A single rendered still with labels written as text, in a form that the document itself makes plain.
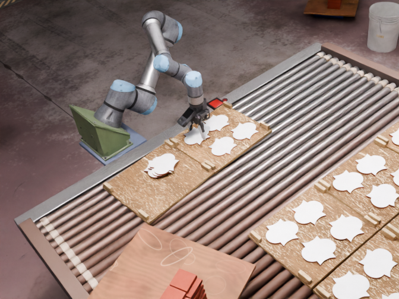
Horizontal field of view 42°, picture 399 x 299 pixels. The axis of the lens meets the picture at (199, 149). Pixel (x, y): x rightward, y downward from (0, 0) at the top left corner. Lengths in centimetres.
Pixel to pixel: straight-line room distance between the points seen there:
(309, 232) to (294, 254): 13
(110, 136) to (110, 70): 248
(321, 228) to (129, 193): 88
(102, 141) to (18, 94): 259
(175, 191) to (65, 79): 296
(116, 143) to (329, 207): 114
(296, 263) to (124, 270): 67
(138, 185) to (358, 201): 100
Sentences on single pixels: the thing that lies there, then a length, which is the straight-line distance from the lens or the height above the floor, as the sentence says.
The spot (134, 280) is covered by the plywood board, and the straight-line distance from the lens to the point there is 199.
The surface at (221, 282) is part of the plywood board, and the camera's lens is 193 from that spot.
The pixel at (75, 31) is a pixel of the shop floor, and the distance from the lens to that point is 596.
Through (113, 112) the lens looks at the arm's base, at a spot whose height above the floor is 108.
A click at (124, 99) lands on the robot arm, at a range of 269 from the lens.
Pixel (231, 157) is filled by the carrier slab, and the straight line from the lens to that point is 251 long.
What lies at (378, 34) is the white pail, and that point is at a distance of 497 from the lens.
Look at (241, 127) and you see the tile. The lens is 267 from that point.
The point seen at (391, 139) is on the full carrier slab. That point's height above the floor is 94.
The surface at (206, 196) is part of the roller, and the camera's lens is 238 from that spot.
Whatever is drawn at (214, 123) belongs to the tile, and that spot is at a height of 94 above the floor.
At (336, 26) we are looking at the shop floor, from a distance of 546.
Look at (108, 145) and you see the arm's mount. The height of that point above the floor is 95.
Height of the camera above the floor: 265
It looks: 42 degrees down
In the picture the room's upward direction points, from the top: 8 degrees counter-clockwise
